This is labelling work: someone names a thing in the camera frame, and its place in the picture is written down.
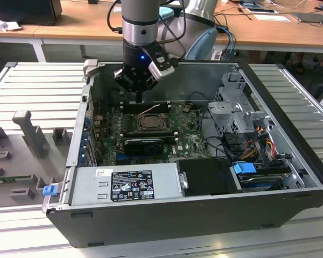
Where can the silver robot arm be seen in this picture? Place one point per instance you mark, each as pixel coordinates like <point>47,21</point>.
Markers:
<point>140,18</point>

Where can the black RAM slot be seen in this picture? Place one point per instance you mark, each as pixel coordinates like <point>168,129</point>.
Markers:
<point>150,105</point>
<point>148,132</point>
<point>129,109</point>

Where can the CPU socket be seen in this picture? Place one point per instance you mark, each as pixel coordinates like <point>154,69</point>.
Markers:
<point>150,129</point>

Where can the blue expansion slot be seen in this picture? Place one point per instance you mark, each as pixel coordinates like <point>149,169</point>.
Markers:
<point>122,158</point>

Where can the grey case latch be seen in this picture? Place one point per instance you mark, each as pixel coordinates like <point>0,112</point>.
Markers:
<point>90,67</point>

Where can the wooden desk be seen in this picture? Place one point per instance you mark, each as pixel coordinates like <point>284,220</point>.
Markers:
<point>272,35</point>
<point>70,24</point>

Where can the round coin battery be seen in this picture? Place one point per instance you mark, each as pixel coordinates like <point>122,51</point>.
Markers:
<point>186,108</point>

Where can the green motherboard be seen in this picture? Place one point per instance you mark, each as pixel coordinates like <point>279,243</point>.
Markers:
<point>188,129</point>

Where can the black graphics card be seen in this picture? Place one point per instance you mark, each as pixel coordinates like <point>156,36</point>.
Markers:
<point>144,147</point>

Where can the silver metal drive cage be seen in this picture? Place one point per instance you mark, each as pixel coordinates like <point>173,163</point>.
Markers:
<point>223,113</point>

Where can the black box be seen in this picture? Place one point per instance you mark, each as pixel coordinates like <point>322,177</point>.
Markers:
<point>24,12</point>

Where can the crumpled white paper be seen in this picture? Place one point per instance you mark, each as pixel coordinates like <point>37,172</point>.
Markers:
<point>5,24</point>

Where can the flat tablet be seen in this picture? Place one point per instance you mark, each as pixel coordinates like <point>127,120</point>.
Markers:
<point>259,10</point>

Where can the silver power supply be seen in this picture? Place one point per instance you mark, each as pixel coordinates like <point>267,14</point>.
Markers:
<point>83,185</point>

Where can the black plastic shroud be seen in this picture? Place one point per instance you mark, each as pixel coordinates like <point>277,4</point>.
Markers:
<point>204,177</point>

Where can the white paper sheet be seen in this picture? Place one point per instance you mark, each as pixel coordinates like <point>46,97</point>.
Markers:
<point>272,17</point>

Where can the grey parts rack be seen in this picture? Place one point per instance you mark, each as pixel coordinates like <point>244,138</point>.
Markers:
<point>21,158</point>

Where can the blue case latch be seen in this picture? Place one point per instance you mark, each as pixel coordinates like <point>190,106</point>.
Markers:
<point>49,190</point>

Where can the blue disk carrier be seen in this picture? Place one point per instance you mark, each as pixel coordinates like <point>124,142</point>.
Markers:
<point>243,170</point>

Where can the black and grey PC case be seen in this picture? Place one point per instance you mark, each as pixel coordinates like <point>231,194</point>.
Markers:
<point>177,223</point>

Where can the green RAM stick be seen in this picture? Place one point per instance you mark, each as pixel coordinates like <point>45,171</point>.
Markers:
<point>8,179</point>

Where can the hard disk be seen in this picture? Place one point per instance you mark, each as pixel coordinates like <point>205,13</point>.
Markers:
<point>261,184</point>

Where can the black folder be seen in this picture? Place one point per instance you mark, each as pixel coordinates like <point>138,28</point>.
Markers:
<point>310,17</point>

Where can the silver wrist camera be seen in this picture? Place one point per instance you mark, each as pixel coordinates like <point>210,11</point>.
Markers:
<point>161,68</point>

